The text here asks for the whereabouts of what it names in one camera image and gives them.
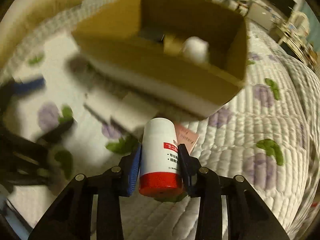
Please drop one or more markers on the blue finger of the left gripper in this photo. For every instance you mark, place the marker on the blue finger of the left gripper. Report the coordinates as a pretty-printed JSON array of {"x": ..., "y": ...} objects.
[{"x": 23, "y": 88}]

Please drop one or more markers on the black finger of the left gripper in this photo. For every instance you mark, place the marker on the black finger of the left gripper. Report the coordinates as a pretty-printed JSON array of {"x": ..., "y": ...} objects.
[{"x": 55, "y": 135}]

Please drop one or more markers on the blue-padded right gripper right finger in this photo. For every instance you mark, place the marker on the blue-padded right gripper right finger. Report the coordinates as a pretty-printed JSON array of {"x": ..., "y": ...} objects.
[{"x": 248, "y": 215}]

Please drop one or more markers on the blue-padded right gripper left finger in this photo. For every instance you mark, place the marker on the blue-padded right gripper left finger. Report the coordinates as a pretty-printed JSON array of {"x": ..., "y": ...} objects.
[{"x": 70, "y": 215}]

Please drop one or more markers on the white rectangular box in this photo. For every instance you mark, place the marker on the white rectangular box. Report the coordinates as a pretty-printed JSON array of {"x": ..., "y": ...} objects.
[{"x": 131, "y": 112}]

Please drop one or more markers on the white bottle red cap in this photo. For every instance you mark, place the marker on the white bottle red cap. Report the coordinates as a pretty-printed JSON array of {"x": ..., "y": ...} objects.
[{"x": 159, "y": 168}]

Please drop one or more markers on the pink red packet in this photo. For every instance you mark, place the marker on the pink red packet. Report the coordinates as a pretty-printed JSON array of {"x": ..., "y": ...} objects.
[{"x": 186, "y": 136}]

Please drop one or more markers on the white plastic bottle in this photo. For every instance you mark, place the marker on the white plastic bottle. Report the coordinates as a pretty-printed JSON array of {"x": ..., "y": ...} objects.
[{"x": 196, "y": 50}]

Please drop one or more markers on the black power adapter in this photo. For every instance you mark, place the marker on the black power adapter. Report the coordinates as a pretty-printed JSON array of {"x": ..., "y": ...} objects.
[{"x": 153, "y": 35}]

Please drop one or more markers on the floral quilted white blanket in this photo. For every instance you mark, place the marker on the floral quilted white blanket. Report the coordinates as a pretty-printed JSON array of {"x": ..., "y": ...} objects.
[{"x": 261, "y": 133}]

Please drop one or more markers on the tan pillow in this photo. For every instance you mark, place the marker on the tan pillow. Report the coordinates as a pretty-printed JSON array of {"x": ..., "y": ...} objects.
[{"x": 23, "y": 16}]

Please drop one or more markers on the open cardboard box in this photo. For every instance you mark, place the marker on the open cardboard box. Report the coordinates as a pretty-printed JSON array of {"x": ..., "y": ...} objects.
[{"x": 110, "y": 40}]

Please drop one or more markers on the white dressing table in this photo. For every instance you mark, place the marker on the white dressing table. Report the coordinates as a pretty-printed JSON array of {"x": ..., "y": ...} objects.
[{"x": 294, "y": 47}]

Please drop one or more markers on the small green curtain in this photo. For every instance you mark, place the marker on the small green curtain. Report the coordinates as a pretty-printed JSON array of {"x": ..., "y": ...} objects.
[{"x": 314, "y": 25}]

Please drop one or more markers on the oval vanity mirror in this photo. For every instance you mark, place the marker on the oval vanity mirror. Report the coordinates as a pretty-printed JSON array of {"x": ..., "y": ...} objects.
[{"x": 299, "y": 23}]

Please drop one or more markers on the grey mini fridge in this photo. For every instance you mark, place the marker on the grey mini fridge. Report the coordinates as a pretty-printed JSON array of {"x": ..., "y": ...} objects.
[{"x": 261, "y": 15}]

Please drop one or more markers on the white suitcase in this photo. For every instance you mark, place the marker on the white suitcase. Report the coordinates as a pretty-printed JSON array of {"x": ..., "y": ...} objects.
[{"x": 239, "y": 6}]

